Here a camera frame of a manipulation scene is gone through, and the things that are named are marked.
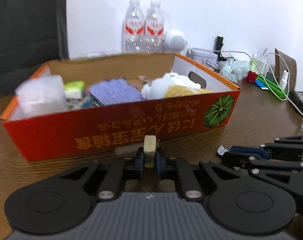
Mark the small white dropper bottle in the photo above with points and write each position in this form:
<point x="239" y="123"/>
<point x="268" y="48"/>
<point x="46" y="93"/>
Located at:
<point x="285" y="80"/>

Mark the black upright device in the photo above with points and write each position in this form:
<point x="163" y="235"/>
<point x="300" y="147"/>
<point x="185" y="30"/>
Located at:
<point x="219" y="43"/>

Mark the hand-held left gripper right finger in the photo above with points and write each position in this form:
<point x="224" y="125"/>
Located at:
<point x="159" y="163"/>

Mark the small beige block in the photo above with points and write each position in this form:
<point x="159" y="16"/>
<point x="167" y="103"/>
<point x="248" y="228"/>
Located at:
<point x="150" y="150"/>

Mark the yellow sponge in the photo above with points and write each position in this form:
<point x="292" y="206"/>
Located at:
<point x="181" y="92"/>

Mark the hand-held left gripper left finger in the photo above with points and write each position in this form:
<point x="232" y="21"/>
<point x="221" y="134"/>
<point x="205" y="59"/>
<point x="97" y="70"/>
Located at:
<point x="139" y="162"/>

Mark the white robot-shaped speaker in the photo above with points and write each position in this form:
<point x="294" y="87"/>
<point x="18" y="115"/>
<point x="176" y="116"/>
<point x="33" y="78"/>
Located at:
<point x="176" y="40"/>

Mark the black flat object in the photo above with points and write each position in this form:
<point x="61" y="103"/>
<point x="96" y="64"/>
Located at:
<point x="300" y="98"/>

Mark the silver foil wrapper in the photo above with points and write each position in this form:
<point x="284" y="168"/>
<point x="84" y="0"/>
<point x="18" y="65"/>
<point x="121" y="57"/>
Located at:
<point x="222" y="150"/>

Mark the red cardboard box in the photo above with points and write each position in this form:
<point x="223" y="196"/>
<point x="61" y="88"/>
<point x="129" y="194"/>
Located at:
<point x="91" y="135"/>

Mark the small clear spray bottle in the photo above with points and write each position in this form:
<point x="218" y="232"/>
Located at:
<point x="254" y="61"/>

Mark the white fluffy toy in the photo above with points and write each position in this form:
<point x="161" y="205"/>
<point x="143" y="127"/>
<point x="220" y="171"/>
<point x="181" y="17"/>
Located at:
<point x="166" y="82"/>

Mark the white tin box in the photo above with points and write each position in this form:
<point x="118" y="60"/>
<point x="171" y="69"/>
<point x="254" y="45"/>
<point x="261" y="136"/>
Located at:
<point x="202" y="56"/>

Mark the crumpled clear plastic bag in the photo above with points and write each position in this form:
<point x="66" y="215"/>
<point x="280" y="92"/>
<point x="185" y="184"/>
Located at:
<point x="232" y="70"/>

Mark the green tissue pack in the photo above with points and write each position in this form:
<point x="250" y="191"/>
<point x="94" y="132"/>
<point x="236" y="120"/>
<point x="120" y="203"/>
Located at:
<point x="75" y="88"/>

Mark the translucent plastic container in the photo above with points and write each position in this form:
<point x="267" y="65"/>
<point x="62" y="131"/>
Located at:
<point x="40" y="95"/>

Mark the clear water bottle red label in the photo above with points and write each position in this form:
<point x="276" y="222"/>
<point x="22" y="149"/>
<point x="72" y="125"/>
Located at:
<point x="133" y="27"/>
<point x="154" y="28"/>

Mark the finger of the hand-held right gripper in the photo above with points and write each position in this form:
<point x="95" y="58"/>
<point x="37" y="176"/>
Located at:
<point x="235" y="160"/>
<point x="249" y="152"/>

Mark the brown cardboard piece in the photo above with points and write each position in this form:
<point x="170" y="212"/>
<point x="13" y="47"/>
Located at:
<point x="290" y="65"/>

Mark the purple textured pouch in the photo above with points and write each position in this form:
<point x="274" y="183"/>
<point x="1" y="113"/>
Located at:
<point x="115" y="92"/>

